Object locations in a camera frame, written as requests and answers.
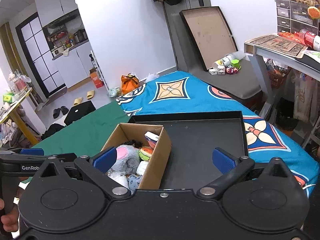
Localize white soft roll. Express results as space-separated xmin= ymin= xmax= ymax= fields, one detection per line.
xmin=136 ymin=161 xmax=149 ymax=176

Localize black laptop on floor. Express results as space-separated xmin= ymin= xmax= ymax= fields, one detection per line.
xmin=64 ymin=100 xmax=96 ymax=126

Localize red basket under desk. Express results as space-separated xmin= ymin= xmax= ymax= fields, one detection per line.
xmin=268 ymin=67 xmax=291 ymax=89

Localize black stitched felt toy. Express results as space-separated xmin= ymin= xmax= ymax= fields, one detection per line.
xmin=122 ymin=140 xmax=143 ymax=148

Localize open brown cardboard box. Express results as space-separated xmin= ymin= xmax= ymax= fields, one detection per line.
xmin=102 ymin=123 xmax=171 ymax=190

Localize leaning brown framed board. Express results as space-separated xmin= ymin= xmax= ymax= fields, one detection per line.
xmin=179 ymin=6 xmax=238 ymax=71

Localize orange carton on floor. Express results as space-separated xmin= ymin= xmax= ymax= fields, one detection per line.
xmin=89 ymin=68 xmax=104 ymax=88

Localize grey pink plush toy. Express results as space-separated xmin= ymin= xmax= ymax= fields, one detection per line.
xmin=111 ymin=145 xmax=140 ymax=175

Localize clear plastic bag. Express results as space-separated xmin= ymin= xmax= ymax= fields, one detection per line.
xmin=107 ymin=171 xmax=129 ymax=189

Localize grey desk with mat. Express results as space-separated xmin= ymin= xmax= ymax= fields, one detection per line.
xmin=244 ymin=34 xmax=319 ymax=118

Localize small toys on bench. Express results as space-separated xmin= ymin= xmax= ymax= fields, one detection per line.
xmin=208 ymin=51 xmax=246 ymax=75

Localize grey drawer organizer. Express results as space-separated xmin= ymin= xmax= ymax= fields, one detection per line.
xmin=276 ymin=0 xmax=319 ymax=35

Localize yellow slippers pair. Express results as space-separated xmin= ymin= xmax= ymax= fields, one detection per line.
xmin=73 ymin=89 xmax=96 ymax=107

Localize blue denim fabric toy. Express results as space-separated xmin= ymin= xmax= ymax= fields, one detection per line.
xmin=127 ymin=174 xmax=143 ymax=193

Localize red cap plastic bottle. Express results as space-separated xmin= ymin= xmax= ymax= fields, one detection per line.
xmin=299 ymin=29 xmax=320 ymax=51

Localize plush hamburger toy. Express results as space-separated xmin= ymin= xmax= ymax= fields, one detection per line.
xmin=138 ymin=146 xmax=153 ymax=161

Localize green cloth mat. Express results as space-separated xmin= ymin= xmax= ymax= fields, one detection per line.
xmin=33 ymin=101 xmax=129 ymax=157

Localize person's left hand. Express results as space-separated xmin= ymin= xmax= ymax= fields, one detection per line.
xmin=0 ymin=187 xmax=24 ymax=232

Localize black slippers pair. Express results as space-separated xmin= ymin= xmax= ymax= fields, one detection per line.
xmin=53 ymin=106 xmax=69 ymax=119

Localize orange gift bag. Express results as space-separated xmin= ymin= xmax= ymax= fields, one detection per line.
xmin=121 ymin=74 xmax=140 ymax=95

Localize large black shallow tray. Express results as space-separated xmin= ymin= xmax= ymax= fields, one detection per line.
xmin=129 ymin=111 xmax=248 ymax=190

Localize blue patterned blanket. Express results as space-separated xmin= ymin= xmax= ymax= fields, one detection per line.
xmin=116 ymin=71 xmax=319 ymax=197

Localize grey bench seat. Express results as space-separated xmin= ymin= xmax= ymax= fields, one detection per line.
xmin=169 ymin=14 xmax=263 ymax=108

